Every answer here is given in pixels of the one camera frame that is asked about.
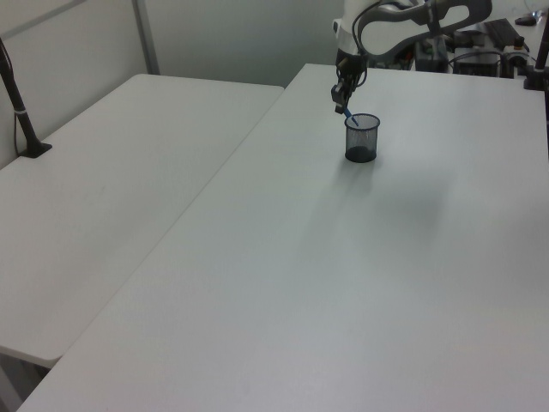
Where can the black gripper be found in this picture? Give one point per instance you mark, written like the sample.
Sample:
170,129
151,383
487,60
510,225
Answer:
349,66

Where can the blue capped white marker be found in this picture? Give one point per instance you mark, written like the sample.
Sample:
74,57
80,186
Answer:
350,115

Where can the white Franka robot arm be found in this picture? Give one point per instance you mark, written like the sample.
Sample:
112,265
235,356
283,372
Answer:
377,34

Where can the black mesh pen cup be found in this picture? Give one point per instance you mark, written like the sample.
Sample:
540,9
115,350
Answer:
362,146

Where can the dark equipment rack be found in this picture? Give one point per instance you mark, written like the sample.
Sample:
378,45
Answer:
431,53

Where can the black control box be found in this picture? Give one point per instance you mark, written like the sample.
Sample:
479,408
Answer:
480,60

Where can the black keyboard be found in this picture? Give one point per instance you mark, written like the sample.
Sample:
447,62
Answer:
501,31

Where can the black camera stand pole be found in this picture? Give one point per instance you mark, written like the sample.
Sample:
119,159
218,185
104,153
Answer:
19,107
541,56

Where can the grey wall frame post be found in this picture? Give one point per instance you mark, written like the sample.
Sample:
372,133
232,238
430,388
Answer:
146,38

